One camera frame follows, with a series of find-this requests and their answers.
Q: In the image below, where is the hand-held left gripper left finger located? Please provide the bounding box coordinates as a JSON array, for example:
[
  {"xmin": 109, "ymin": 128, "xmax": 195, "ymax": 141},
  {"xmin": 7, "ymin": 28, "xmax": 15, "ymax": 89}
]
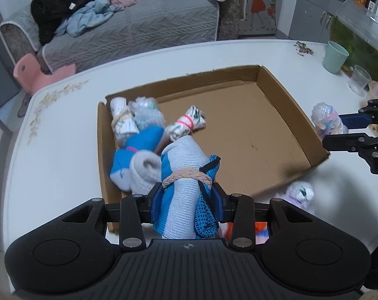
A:
[{"xmin": 62, "ymin": 183, "xmax": 163, "ymax": 252}]

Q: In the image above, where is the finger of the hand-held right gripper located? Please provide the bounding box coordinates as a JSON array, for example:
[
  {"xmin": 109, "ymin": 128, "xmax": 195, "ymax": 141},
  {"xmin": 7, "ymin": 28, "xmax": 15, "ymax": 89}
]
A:
[
  {"xmin": 339, "ymin": 98, "xmax": 378, "ymax": 129},
  {"xmin": 323, "ymin": 133, "xmax": 372, "ymax": 154}
]

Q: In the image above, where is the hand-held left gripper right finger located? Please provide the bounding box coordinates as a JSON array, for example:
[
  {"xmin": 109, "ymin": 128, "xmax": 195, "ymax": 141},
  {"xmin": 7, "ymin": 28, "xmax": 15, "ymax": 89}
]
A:
[{"xmin": 213, "ymin": 184, "xmax": 314, "ymax": 251}]

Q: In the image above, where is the pastel bubble wrap bundle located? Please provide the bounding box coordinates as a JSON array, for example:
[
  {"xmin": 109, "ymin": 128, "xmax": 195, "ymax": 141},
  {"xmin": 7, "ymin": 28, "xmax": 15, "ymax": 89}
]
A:
[{"xmin": 311, "ymin": 102, "xmax": 349, "ymax": 139}]

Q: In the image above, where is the white blue knit sock bundle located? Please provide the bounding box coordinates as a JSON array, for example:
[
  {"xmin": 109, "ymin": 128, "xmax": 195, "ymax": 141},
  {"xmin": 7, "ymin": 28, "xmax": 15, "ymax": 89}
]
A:
[{"xmin": 154, "ymin": 135, "xmax": 222, "ymax": 241}]

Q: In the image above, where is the shallow cardboard box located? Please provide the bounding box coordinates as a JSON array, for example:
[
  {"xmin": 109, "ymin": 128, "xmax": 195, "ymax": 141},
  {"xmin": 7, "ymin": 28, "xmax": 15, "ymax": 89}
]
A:
[{"xmin": 97, "ymin": 64, "xmax": 331, "ymax": 234}]

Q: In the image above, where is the clear plastic cup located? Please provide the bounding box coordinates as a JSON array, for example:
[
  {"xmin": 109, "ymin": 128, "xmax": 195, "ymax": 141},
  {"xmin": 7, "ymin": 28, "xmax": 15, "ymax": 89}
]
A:
[{"xmin": 347, "ymin": 64, "xmax": 372, "ymax": 96}]

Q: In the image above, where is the orange plastic bundle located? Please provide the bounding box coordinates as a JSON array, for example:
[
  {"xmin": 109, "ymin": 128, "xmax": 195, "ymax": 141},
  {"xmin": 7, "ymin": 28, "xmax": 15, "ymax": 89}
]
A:
[{"xmin": 221, "ymin": 222, "xmax": 270, "ymax": 246}]

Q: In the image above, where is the green cup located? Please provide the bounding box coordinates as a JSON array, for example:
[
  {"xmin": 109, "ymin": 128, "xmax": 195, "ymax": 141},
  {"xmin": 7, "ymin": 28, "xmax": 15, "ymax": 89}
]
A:
[{"xmin": 322, "ymin": 40, "xmax": 350, "ymax": 74}]

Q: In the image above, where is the glass fish tank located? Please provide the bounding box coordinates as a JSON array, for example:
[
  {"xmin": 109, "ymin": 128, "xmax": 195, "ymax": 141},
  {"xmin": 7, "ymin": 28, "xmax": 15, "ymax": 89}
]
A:
[{"xmin": 328, "ymin": 0, "xmax": 378, "ymax": 82}]

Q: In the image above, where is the patterned bundle pink band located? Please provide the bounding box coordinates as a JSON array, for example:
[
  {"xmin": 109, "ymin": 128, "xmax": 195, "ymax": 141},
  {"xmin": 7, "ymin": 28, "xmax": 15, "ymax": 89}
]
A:
[{"xmin": 163, "ymin": 105, "xmax": 207, "ymax": 142}]

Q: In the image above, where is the pile of seed shells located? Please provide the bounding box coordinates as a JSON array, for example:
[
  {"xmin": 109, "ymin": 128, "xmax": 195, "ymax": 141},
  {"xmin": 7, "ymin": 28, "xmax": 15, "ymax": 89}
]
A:
[{"xmin": 293, "ymin": 41, "xmax": 315, "ymax": 57}]

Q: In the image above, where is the white patterned bundle cream band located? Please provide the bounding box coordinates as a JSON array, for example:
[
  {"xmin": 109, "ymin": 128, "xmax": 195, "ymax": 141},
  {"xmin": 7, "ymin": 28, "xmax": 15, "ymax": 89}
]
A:
[{"xmin": 110, "ymin": 97, "xmax": 140, "ymax": 148}]

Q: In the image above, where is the grey bubble wrap bundle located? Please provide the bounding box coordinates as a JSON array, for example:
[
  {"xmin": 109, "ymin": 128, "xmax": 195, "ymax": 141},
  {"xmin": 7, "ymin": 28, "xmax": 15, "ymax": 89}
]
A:
[{"xmin": 128, "ymin": 97, "xmax": 166, "ymax": 132}]

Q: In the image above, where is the grey cabinet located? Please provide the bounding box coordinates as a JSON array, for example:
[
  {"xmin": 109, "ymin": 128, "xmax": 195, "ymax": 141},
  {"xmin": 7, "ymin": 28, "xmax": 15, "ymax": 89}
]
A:
[{"xmin": 288, "ymin": 0, "xmax": 377, "ymax": 45}]

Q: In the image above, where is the cabinet with painted figure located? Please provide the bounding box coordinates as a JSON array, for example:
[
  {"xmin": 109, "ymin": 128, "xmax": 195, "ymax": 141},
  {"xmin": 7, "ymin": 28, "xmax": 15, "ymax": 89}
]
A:
[{"xmin": 239, "ymin": 0, "xmax": 285, "ymax": 37}]

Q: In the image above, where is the grey slipper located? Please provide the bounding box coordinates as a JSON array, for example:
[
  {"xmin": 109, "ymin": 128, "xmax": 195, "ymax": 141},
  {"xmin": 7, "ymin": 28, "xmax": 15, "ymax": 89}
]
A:
[{"xmin": 16, "ymin": 92, "xmax": 32, "ymax": 119}]

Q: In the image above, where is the pink plastic chair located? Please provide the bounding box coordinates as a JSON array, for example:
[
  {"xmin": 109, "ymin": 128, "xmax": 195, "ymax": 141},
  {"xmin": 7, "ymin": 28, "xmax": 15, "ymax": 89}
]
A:
[{"xmin": 13, "ymin": 53, "xmax": 77, "ymax": 94}]

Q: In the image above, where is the grey quilted sofa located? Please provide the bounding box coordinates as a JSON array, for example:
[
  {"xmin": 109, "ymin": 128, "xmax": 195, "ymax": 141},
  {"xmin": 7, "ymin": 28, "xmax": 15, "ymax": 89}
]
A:
[{"xmin": 0, "ymin": 0, "xmax": 252, "ymax": 74}]

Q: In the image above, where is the dark grey door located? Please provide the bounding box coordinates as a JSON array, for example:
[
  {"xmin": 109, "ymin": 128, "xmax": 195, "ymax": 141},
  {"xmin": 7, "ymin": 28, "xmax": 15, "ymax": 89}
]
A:
[{"xmin": 0, "ymin": 0, "xmax": 21, "ymax": 114}]

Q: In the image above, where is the black garment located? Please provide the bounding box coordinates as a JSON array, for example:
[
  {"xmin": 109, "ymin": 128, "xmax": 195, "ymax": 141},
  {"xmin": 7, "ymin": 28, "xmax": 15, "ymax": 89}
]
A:
[{"xmin": 30, "ymin": 0, "xmax": 103, "ymax": 46}]

